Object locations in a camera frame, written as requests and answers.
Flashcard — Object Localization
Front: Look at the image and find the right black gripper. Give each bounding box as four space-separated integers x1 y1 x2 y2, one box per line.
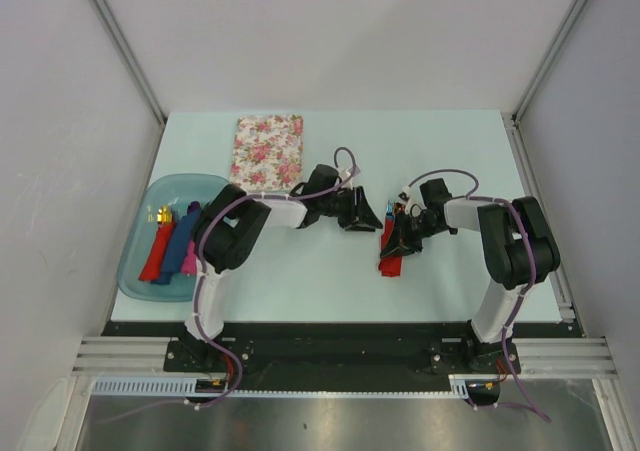
380 210 445 259

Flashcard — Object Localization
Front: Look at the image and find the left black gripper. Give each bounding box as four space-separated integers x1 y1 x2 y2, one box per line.
319 186 382 233

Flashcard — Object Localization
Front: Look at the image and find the red paper napkin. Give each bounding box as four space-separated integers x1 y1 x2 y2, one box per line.
378 226 403 278

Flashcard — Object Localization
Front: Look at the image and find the blue fork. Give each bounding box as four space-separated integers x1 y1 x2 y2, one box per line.
384 200 395 233

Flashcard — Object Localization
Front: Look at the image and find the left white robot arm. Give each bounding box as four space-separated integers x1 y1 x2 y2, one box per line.
185 164 383 371

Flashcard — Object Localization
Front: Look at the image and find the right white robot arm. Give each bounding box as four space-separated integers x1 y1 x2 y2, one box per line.
380 178 561 372

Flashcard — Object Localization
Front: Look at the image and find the pink rolled napkin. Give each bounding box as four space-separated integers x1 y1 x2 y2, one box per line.
181 240 197 276

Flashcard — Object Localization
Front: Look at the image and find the blue rolled napkin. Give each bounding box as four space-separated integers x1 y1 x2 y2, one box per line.
152 201 201 285

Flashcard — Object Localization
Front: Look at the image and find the floral pattern tray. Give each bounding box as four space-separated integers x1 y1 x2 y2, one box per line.
230 114 304 192

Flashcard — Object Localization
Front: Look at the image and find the teal plastic bin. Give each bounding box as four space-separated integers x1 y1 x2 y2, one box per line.
117 173 228 302

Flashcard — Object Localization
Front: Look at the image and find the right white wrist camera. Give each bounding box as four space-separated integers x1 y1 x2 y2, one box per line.
398 185 422 217

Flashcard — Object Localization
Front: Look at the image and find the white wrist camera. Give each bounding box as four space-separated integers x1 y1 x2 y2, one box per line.
398 185 422 217
338 166 360 189

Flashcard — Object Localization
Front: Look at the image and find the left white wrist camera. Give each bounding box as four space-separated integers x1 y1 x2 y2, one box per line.
338 166 360 189

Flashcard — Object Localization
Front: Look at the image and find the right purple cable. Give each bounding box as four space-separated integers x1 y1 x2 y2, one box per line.
407 169 551 424

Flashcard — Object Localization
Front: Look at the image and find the purple cable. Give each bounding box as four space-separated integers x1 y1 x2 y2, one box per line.
97 146 364 425
407 169 551 424

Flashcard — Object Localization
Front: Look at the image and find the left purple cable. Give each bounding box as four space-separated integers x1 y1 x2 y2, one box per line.
97 146 364 425

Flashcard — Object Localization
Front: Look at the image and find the light blue cable duct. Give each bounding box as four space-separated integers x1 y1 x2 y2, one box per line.
92 373 471 398

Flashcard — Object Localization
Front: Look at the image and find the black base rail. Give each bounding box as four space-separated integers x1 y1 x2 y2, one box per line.
101 320 531 393

